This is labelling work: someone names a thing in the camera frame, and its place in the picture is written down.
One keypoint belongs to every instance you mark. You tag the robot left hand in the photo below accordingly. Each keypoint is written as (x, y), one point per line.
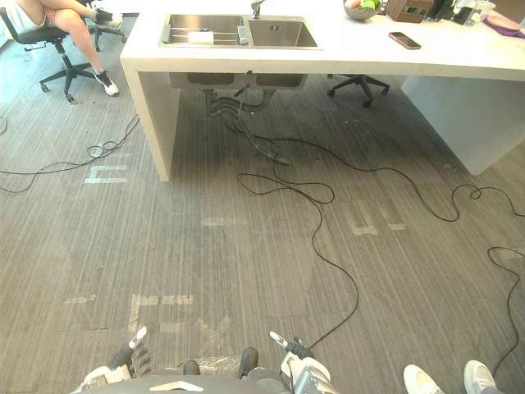
(123, 357)

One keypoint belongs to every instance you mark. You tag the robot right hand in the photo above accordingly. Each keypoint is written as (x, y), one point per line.
(297, 349)

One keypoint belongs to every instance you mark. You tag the white cup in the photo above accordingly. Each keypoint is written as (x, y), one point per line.
(201, 38)

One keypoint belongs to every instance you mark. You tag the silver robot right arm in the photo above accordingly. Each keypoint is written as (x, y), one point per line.
(307, 375)

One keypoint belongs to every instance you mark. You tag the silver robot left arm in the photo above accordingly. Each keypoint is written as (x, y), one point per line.
(102, 375)

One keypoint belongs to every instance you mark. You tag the grey sink drain pipes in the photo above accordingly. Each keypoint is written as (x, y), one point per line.
(217, 108)

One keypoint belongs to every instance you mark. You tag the stainless steel double sink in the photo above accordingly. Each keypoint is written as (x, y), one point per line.
(283, 35)

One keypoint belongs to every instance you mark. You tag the grey steel sink drying rack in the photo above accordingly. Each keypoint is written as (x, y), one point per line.
(243, 35)

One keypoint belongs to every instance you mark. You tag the clear plastic cup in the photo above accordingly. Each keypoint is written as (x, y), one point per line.
(484, 8)

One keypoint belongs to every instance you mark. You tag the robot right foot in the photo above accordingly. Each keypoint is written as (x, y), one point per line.
(248, 361)

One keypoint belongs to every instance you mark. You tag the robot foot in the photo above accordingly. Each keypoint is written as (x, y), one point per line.
(248, 361)
(191, 367)

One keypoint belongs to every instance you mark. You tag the grey robot torso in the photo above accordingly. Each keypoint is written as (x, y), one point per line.
(172, 386)

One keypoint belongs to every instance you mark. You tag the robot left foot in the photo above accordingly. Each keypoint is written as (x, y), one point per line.
(191, 367)

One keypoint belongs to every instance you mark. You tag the person's white shoe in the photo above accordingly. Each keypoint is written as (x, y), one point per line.
(420, 379)
(477, 375)

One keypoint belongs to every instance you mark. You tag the black chair base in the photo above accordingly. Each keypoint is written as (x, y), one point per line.
(361, 84)

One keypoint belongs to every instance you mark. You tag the black mesh office chair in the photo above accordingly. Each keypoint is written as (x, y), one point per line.
(110, 34)

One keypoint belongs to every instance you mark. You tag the smartphone with red case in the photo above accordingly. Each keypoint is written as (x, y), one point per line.
(404, 40)

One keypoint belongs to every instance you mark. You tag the person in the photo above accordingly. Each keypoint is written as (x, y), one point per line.
(78, 28)

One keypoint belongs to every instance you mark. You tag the grey fruit bowl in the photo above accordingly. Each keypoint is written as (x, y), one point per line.
(361, 14)

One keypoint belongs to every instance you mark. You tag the chrome faucet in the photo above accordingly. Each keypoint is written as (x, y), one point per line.
(256, 10)

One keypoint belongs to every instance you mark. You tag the pink peach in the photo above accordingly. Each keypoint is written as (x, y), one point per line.
(352, 3)

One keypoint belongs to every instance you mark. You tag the green fruit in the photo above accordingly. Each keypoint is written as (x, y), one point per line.
(370, 4)

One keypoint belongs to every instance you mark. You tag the brown wooden box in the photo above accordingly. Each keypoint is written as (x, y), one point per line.
(410, 14)

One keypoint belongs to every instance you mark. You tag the black holder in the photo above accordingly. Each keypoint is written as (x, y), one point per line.
(441, 9)

